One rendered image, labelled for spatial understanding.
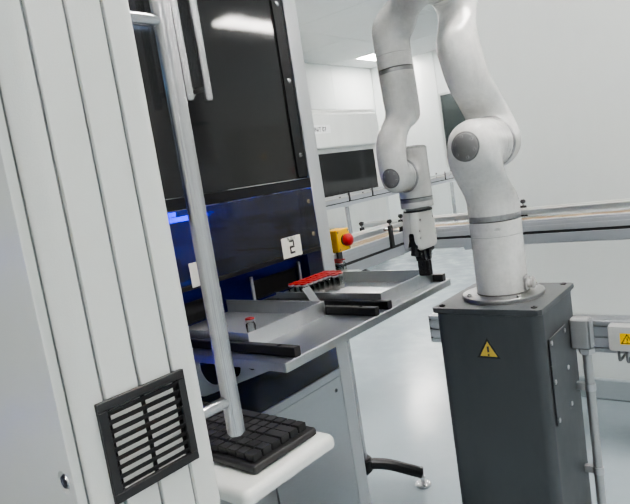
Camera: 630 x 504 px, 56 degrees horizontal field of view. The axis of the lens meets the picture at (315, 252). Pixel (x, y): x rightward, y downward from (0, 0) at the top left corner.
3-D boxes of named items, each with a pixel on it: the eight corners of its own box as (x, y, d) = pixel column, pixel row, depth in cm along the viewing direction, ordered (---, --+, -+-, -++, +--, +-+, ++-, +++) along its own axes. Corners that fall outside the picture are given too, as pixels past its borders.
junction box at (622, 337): (609, 351, 207) (606, 326, 206) (612, 346, 211) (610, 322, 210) (648, 353, 200) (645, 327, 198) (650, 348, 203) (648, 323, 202)
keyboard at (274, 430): (107, 430, 110) (104, 417, 110) (168, 401, 121) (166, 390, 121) (255, 476, 84) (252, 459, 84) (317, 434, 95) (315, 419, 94)
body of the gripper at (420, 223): (413, 204, 159) (419, 245, 160) (394, 209, 151) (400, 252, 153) (439, 201, 154) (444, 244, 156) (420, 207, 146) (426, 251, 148)
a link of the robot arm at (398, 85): (387, 62, 137) (408, 191, 140) (420, 65, 150) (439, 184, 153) (355, 72, 143) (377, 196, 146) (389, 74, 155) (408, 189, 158)
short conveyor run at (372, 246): (316, 289, 196) (309, 243, 194) (282, 289, 205) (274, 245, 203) (416, 250, 248) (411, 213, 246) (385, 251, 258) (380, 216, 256)
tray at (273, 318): (151, 340, 143) (148, 326, 143) (229, 311, 163) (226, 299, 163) (250, 349, 122) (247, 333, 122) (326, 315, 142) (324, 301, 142)
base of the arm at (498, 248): (555, 285, 144) (548, 210, 142) (529, 305, 130) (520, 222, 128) (481, 285, 156) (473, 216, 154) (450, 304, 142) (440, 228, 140)
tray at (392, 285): (278, 304, 163) (275, 292, 162) (334, 282, 183) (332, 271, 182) (382, 307, 141) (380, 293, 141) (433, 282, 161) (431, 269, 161)
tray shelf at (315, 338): (135, 355, 140) (134, 347, 140) (316, 285, 193) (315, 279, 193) (287, 372, 110) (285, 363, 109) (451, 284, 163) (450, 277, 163)
